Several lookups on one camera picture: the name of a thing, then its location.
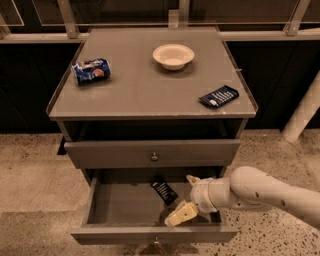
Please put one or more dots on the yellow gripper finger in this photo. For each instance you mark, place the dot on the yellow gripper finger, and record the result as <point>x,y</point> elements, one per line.
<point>185,211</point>
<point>192,179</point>

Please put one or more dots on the blue pepsi can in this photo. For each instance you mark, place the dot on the blue pepsi can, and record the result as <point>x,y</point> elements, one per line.
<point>91,70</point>

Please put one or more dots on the closed grey top drawer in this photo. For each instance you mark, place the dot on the closed grey top drawer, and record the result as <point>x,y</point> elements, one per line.
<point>137,154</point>

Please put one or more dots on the open grey middle drawer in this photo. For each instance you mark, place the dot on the open grey middle drawer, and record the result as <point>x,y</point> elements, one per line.
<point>124,209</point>

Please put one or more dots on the blue snack bar packet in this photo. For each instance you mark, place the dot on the blue snack bar packet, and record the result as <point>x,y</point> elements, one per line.
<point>219,97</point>

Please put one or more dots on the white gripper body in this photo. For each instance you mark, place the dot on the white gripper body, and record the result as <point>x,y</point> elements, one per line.
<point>201,194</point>

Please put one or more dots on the grey drawer cabinet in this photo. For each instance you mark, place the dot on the grey drawer cabinet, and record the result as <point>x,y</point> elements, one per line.
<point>142,101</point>

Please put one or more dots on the metal window railing frame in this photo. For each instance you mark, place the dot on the metal window railing frame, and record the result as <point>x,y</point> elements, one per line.
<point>72,21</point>

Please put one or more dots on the white bowl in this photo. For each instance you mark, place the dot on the white bowl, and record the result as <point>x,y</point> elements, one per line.
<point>173,56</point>

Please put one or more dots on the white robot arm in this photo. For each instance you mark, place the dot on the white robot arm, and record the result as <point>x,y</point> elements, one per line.
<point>246,188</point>

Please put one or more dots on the brass top drawer knob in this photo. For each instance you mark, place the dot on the brass top drawer knob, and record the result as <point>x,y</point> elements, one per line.
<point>154,157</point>

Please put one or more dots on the black rxbar chocolate packet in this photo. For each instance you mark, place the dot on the black rxbar chocolate packet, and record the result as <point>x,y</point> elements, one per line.
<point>167,194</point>

